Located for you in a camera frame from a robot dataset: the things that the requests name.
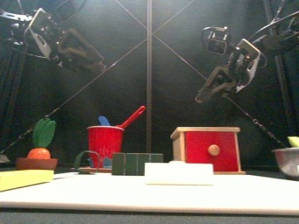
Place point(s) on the red plastic spoon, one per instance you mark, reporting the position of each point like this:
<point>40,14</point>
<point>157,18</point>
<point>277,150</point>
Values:
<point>133,117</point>

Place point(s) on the white toy rice block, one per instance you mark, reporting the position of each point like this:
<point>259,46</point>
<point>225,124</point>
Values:
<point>179,174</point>

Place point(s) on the yellow toy egg block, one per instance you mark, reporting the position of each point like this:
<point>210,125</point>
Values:
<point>23,178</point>

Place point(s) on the yellow-green toy food piece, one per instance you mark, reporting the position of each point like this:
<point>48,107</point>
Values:
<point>294,141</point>

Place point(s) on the white cutting board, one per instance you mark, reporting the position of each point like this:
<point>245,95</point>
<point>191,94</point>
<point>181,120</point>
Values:
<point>147,197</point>

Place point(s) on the blue plastic utensil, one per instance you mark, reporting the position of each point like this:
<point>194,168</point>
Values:
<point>103,121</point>

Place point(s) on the wooden box red drawer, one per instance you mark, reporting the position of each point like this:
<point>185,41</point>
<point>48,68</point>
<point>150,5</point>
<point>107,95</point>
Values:
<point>202,145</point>

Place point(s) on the brown toy flower pot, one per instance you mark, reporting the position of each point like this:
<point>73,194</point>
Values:
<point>36,164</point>

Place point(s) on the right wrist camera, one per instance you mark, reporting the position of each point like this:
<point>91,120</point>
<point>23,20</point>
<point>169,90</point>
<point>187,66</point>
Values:
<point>217,43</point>

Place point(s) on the metal bowl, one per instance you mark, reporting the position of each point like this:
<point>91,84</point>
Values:
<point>289,163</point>

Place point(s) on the orange toy carrot green leaves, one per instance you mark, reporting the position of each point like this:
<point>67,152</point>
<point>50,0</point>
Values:
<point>40,145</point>

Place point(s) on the clear tray with coloured parts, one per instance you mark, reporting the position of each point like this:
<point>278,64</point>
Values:
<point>94,169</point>

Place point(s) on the red plastic cup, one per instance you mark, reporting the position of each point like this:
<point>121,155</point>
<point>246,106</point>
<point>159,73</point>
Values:
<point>105,143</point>

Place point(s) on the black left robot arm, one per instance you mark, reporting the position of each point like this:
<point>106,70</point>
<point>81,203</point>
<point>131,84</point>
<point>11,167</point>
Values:
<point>11,27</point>

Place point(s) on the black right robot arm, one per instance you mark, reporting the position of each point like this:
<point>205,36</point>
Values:
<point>278,39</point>

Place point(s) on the vertical metal frame pole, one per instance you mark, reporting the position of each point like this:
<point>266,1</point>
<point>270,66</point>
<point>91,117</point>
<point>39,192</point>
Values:
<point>149,87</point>

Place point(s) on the dark green seaweed band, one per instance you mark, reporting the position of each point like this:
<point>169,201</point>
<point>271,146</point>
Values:
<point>78,159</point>

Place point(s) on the dark green toy block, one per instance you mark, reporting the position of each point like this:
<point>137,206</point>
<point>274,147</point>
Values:
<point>131,164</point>
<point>146,159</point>
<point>119,164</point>

